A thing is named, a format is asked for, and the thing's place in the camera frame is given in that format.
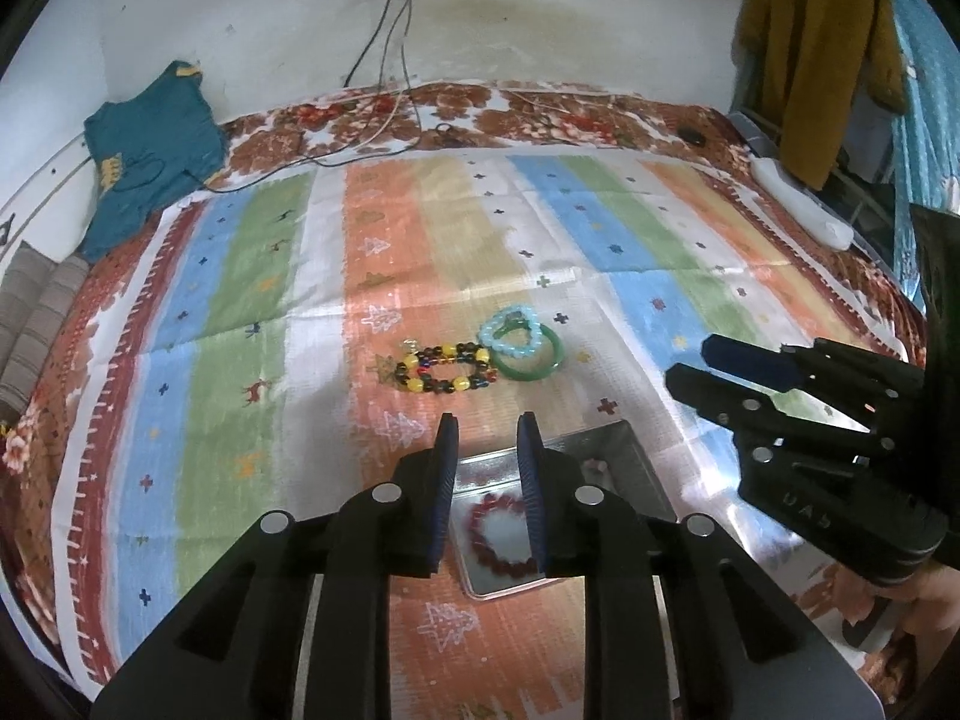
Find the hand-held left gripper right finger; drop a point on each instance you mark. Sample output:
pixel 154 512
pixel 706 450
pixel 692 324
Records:
pixel 529 469

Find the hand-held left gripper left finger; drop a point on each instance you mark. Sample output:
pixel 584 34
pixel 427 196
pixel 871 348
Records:
pixel 448 469

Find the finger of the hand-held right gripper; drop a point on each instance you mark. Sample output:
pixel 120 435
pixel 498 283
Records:
pixel 712 394
pixel 742 360

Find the silver metal tin box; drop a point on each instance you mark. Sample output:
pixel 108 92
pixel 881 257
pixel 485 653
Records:
pixel 615 450

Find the green jade bangle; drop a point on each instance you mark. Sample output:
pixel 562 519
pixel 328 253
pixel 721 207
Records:
pixel 525 373

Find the person's right hand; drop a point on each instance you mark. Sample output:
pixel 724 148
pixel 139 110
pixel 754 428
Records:
pixel 926 600

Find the white oblong object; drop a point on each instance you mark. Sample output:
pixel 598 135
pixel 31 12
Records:
pixel 795 199

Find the small black object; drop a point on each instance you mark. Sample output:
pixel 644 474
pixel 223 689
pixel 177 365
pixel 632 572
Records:
pixel 691 136

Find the striped colourful mat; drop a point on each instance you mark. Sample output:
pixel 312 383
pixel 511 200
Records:
pixel 262 277

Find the blue curtain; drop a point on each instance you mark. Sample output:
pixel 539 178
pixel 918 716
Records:
pixel 930 90

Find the mustard yellow jacket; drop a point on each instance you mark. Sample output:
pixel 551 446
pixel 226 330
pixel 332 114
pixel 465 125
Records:
pixel 817 37

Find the brown floral bed sheet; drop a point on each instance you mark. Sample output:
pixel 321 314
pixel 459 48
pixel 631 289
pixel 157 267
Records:
pixel 480 101

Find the grey striped pillow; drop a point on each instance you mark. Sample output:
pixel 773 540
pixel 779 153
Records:
pixel 37 315

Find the teal shirt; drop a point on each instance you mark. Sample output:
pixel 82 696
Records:
pixel 150 142

